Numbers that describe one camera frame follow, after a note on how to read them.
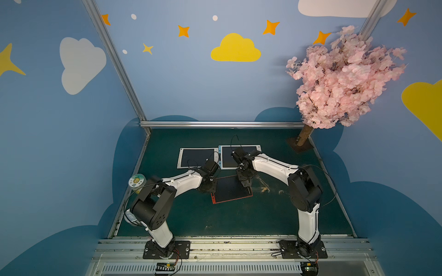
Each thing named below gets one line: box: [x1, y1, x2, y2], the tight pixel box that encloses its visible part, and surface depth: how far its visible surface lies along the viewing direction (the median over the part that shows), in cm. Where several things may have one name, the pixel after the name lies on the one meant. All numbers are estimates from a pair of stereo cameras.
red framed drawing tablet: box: [210, 174, 254, 205], surface depth 93 cm
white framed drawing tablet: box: [176, 147, 220, 170], surface depth 110 cm
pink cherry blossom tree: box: [286, 25, 407, 147], surface depth 74 cm
